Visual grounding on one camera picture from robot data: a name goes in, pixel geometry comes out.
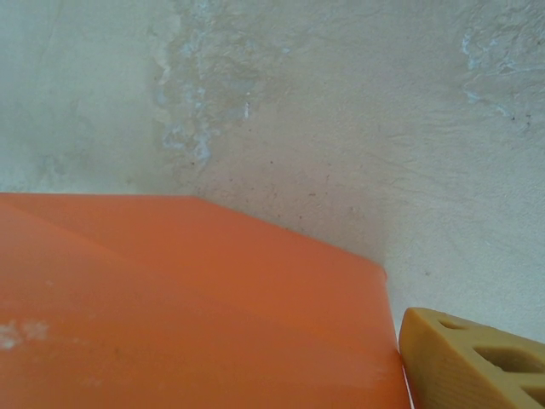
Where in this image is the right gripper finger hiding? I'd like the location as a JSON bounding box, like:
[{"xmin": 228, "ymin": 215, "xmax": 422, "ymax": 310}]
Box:
[{"xmin": 398, "ymin": 307, "xmax": 545, "ymax": 409}]

